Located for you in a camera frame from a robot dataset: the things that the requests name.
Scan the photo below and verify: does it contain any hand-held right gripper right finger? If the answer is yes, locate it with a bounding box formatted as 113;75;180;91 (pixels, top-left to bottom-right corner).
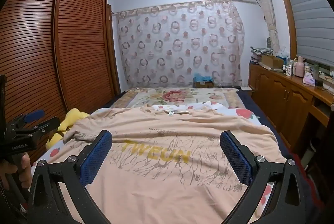
220;130;311;224

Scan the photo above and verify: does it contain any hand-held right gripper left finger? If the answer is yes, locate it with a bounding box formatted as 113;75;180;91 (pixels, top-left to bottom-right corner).
27;130;113;224

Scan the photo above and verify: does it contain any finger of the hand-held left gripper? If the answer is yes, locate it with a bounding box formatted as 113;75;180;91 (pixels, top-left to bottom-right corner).
13;117;61;137
10;109;45;131

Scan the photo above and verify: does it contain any beige printed t-shirt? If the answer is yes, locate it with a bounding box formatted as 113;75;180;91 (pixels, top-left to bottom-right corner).
63;105;287;224

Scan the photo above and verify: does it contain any person's left hand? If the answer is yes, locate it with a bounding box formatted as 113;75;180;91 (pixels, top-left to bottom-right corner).
0;153;33;189

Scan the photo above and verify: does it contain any yellow plush toy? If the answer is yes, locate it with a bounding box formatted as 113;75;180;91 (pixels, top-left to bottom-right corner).
46;108;90;150

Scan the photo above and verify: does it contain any strawberry flower printed bed sheet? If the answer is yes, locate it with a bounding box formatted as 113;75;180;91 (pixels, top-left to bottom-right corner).
37;101;277;224

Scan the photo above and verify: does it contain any dark blue mattress cover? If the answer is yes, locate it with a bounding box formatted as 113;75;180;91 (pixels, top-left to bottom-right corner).
236;91;295;159

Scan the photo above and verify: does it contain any wooden sideboard cabinet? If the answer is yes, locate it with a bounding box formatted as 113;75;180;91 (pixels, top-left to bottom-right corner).
248;62;334;154

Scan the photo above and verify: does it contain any white trash bin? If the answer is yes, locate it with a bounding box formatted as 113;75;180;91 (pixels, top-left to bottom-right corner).
304;139;318;162

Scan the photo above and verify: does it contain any cardboard box with blue items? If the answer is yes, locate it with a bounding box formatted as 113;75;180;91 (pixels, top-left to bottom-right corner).
193;73;215;88

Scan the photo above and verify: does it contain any wooden louvered wardrobe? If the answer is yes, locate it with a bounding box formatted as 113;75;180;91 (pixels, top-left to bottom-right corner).
0;0;122;162

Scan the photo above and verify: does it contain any floral blanket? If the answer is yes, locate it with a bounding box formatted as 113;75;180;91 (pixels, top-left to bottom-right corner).
111;87;242;111

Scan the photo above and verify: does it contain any brown cardboard box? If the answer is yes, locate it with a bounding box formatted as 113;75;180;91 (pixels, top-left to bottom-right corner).
261;54;284;69

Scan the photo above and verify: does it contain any pink tissue pack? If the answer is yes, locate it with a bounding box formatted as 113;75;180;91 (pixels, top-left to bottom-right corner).
302;75;317;87

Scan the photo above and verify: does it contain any stack of folded cloths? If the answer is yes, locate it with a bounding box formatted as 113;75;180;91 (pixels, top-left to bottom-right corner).
250;46;273;62

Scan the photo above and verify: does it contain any pink thermos jug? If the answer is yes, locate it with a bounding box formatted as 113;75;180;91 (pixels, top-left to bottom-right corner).
294;56;305;77

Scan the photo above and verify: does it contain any circle patterned sheer curtain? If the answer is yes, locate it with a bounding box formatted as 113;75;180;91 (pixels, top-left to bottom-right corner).
112;0;246;89

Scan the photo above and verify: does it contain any tied beige window curtain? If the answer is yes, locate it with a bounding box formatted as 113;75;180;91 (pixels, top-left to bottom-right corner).
252;0;281;53

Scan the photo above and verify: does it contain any grey window blind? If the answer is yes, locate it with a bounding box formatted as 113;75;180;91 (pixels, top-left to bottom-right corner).
280;0;334;66

